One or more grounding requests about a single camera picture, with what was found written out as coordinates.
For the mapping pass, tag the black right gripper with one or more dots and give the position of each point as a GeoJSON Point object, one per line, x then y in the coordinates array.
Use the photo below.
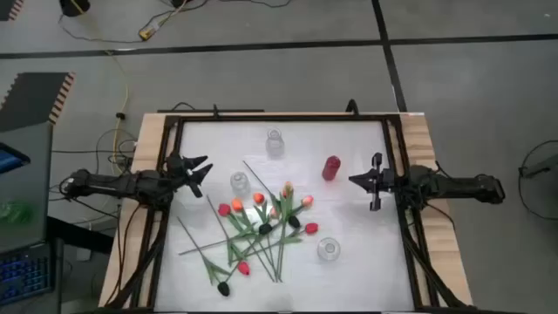
{"type": "Point", "coordinates": [383, 181]}

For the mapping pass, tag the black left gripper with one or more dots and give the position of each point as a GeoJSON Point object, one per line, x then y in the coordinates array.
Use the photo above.
{"type": "Point", "coordinates": [178, 172]}

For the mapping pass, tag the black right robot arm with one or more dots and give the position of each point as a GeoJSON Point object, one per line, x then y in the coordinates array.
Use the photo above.
{"type": "Point", "coordinates": [457, 187]}

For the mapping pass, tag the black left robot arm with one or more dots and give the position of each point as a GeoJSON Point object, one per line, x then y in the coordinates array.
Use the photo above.
{"type": "Point", "coordinates": [109, 185]}

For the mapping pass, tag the red ribbed glass vase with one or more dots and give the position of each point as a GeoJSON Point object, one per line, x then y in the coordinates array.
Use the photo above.
{"type": "Point", "coordinates": [331, 169]}

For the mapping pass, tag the clear ribbed glass jar vase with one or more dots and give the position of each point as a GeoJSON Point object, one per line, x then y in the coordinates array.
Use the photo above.
{"type": "Point", "coordinates": [239, 183]}

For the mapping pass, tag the clear diamond-cut glass vase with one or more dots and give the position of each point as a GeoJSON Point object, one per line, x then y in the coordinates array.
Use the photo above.
{"type": "Point", "coordinates": [328, 249]}

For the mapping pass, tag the clear bottle-shaped glass vase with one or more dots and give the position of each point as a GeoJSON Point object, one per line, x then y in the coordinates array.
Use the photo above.
{"type": "Point", "coordinates": [275, 146]}

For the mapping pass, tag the black desk beam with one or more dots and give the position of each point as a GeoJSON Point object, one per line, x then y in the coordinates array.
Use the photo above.
{"type": "Point", "coordinates": [78, 235]}

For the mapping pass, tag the black round floor object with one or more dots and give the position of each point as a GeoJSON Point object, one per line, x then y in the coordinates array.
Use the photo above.
{"type": "Point", "coordinates": [179, 2]}
{"type": "Point", "coordinates": [74, 6]}

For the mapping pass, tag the grey stand leg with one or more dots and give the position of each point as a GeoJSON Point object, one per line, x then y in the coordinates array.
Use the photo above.
{"type": "Point", "coordinates": [538, 168]}

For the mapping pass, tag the black mat with striped edge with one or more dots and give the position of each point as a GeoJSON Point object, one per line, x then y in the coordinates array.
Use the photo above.
{"type": "Point", "coordinates": [6, 6]}
{"type": "Point", "coordinates": [30, 100]}

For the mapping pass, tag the small tilted display screen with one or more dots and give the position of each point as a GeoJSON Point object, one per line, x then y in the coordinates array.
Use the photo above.
{"type": "Point", "coordinates": [11, 159]}

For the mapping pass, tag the green translucent plastic item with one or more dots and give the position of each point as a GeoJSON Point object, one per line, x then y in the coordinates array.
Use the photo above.
{"type": "Point", "coordinates": [13, 211]}

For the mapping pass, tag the black metal table frame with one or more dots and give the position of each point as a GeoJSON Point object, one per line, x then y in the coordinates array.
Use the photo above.
{"type": "Point", "coordinates": [283, 118]}

